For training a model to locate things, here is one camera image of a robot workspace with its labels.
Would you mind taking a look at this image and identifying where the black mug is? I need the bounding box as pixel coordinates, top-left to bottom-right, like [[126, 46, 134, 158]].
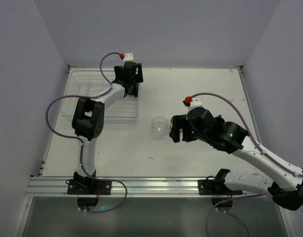
[[124, 83, 139, 98]]

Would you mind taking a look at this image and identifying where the clear glass cup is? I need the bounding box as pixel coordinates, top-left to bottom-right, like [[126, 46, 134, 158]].
[[151, 117, 168, 139]]

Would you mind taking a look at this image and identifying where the cream brown-banded cup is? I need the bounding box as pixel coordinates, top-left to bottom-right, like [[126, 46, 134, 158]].
[[169, 118, 173, 129]]

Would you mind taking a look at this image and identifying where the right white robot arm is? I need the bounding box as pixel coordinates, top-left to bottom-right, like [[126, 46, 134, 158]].
[[169, 107, 303, 211]]

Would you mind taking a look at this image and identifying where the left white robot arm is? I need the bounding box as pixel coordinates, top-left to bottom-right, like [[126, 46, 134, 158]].
[[72, 61, 143, 186]]

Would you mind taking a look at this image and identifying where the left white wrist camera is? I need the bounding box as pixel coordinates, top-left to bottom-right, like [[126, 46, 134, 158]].
[[119, 53, 134, 61]]

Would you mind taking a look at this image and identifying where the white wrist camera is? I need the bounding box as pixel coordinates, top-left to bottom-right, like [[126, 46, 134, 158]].
[[183, 96, 203, 110], [119, 53, 134, 61]]

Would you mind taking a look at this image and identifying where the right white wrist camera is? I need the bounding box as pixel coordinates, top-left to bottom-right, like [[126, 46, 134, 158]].
[[183, 96, 203, 110]]

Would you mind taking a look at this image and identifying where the white wire dish rack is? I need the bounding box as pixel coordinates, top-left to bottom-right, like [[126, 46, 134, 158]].
[[60, 70, 141, 130]]

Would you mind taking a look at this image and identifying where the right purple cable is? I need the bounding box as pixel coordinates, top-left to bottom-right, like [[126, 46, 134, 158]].
[[183, 92, 303, 237]]

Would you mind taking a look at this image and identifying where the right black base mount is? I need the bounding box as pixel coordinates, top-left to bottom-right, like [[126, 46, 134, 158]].
[[197, 170, 233, 205]]

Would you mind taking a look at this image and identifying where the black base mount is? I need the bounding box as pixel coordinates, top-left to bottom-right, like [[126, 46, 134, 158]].
[[66, 172, 112, 210], [197, 170, 233, 205]]

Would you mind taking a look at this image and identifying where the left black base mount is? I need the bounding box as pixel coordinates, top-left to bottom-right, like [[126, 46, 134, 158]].
[[66, 172, 112, 210]]

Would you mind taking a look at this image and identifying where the aluminium mounting rail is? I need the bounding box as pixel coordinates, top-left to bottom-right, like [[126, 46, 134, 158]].
[[25, 173, 273, 198]]

